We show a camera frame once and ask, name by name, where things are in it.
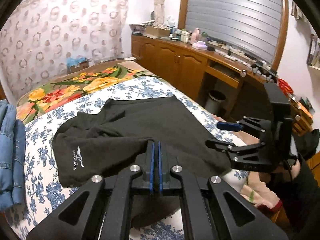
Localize black pants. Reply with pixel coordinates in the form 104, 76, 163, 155
51, 95, 232, 228

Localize right hand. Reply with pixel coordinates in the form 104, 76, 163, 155
272, 155, 302, 181

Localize grey waste bin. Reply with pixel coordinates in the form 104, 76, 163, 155
204, 90, 226, 115

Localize long wooden sideboard cabinet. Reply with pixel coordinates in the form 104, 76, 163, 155
131, 33, 315, 136

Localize blue floral white bedspread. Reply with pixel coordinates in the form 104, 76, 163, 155
10, 76, 251, 240

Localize pink tissue pack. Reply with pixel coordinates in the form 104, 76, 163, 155
192, 41, 208, 50

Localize pink bottle on sideboard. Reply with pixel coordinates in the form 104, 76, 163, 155
189, 28, 201, 44

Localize grey window roller blind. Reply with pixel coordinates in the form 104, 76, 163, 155
185, 0, 282, 63

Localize folded blue jeans stack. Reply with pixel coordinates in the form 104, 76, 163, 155
0, 100, 25, 213

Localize colourful flower blanket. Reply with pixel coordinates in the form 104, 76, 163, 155
17, 60, 155, 124

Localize brown cardboard box on sideboard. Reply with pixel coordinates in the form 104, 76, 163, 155
143, 26, 170, 39

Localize cardboard box with blue bag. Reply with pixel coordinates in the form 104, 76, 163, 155
67, 57, 89, 74

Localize patterned sheer curtain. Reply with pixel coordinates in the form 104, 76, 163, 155
1, 0, 128, 103

